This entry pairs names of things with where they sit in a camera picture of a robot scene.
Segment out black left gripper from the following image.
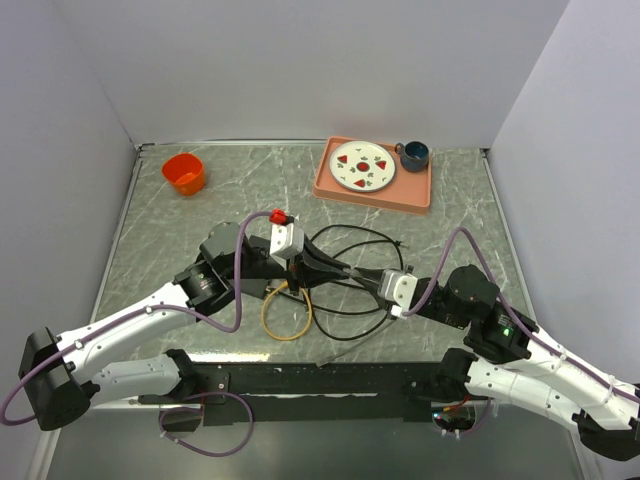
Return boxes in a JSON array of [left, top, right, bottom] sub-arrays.
[[225, 233, 350, 296]]

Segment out yellow ethernet cable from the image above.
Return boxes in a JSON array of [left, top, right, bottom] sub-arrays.
[[261, 282, 314, 342]]

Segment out black ethernet cable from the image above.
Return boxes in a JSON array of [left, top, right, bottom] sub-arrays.
[[272, 223, 411, 342]]

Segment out black network switch box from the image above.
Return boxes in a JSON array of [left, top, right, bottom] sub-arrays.
[[240, 279, 270, 299]]

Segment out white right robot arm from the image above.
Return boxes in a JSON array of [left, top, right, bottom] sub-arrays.
[[350, 265, 639, 461]]

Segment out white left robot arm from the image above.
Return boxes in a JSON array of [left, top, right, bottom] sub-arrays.
[[19, 217, 352, 431]]

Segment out salmon pink tray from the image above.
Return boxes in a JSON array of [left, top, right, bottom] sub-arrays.
[[313, 136, 432, 215]]

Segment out white strawberry pattern plate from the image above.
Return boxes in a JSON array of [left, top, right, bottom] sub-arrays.
[[328, 141, 396, 193]]

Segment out dark blue mug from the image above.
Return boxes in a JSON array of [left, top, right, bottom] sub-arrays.
[[394, 141, 431, 173]]

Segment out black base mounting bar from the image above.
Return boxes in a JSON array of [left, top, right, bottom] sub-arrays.
[[137, 360, 494, 427]]

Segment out orange plastic cup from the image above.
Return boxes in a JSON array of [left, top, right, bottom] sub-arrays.
[[161, 153, 206, 196]]

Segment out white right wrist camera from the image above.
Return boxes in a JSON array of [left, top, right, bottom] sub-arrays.
[[377, 269, 418, 318]]

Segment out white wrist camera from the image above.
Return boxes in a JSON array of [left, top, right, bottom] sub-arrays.
[[377, 269, 418, 318], [269, 209, 305, 261]]

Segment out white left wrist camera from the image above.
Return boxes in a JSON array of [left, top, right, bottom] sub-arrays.
[[269, 209, 305, 261]]

